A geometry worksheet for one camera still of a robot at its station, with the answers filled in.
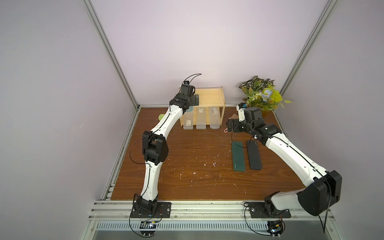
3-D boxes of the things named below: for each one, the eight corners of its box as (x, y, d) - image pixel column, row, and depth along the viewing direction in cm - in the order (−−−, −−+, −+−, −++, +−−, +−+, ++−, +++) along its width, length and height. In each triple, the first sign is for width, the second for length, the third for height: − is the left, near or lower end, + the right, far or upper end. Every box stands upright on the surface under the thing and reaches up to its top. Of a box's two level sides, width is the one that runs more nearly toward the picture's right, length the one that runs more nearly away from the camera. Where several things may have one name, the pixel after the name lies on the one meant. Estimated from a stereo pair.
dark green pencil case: (233, 170, 88) (234, 169, 86) (231, 142, 101) (232, 140, 99) (244, 171, 88) (245, 170, 85) (241, 143, 100) (242, 141, 98)
